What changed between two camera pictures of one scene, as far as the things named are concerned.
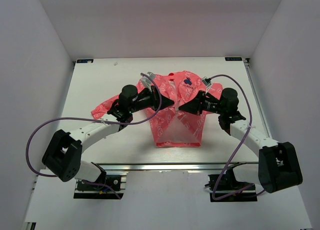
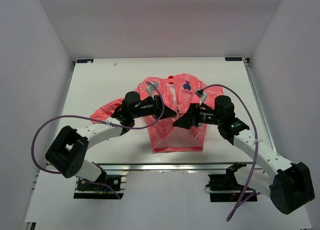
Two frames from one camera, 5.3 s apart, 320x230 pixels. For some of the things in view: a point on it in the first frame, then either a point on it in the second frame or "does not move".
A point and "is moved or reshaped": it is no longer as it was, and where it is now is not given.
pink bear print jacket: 171,126 is moved or reshaped
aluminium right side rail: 247,64 does not move
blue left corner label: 85,61 does not move
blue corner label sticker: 233,59 does not move
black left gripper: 154,97 -> 157,106
